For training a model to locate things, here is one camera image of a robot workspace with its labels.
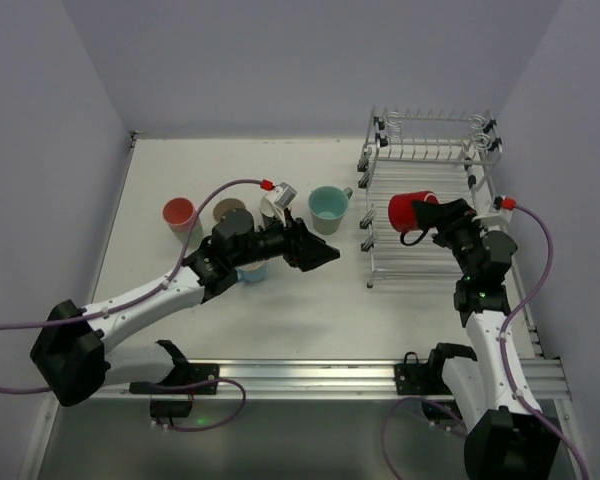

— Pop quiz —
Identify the red mug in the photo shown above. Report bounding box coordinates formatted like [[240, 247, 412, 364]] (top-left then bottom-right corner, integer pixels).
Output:
[[388, 191, 438, 247]]

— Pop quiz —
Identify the light blue mug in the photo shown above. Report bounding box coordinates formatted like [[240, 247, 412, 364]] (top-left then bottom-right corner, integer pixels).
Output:
[[236, 261, 269, 284]]

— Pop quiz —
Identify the dark green mug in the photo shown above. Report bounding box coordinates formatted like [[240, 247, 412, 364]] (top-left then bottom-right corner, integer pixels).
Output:
[[259, 190, 287, 228]]

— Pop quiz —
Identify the light green mug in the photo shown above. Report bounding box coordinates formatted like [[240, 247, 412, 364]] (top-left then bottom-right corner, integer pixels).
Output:
[[308, 186, 353, 235]]

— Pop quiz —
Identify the beige tall cup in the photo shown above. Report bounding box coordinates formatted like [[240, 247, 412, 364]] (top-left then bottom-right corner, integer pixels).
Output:
[[213, 198, 246, 223]]

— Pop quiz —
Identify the green cup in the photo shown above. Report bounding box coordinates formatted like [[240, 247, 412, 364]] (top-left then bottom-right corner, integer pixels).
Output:
[[176, 220, 205, 249]]

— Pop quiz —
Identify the pink cup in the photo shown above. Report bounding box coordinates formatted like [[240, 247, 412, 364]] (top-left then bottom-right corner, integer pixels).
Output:
[[162, 197, 196, 233]]

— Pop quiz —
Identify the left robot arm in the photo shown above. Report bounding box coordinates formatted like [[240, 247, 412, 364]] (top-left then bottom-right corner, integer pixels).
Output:
[[30, 210, 340, 407]]

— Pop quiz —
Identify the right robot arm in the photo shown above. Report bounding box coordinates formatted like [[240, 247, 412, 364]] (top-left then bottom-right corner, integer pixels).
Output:
[[412, 200, 559, 479]]

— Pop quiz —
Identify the metal dish rack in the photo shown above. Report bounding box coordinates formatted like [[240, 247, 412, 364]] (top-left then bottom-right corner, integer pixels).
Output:
[[357, 109, 503, 286]]

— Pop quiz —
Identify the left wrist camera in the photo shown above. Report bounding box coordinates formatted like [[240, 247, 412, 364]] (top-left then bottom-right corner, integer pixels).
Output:
[[270, 182, 297, 222]]

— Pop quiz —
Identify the aluminium mounting rail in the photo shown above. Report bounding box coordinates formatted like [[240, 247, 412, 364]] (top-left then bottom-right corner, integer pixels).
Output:
[[95, 356, 570, 400]]

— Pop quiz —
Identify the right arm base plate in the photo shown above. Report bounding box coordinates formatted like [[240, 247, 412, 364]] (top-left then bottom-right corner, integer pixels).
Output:
[[393, 349, 451, 396]]

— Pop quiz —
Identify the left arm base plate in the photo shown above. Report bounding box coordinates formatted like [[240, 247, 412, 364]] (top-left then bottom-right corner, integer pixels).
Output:
[[129, 361, 220, 395]]

